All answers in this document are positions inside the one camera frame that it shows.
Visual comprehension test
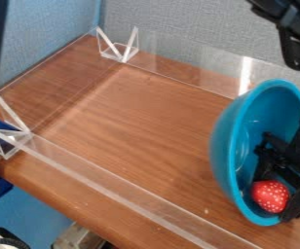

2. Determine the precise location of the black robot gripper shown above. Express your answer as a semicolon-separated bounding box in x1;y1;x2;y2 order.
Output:
253;125;300;222

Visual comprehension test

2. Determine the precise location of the red toy strawberry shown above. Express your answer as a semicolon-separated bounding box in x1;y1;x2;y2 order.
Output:
252;180;289;214

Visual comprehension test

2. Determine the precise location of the blue plastic bowl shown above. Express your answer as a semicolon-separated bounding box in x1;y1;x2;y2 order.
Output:
209;79;300;227

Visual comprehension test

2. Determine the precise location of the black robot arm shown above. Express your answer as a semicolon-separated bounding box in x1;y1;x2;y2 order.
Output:
248;0;300;222

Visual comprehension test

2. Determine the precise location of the clear acrylic table barrier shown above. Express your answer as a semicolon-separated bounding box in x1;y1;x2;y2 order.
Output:
0;28;300;249

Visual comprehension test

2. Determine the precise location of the beige object below table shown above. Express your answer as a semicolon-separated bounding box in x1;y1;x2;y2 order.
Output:
51;223;113;249

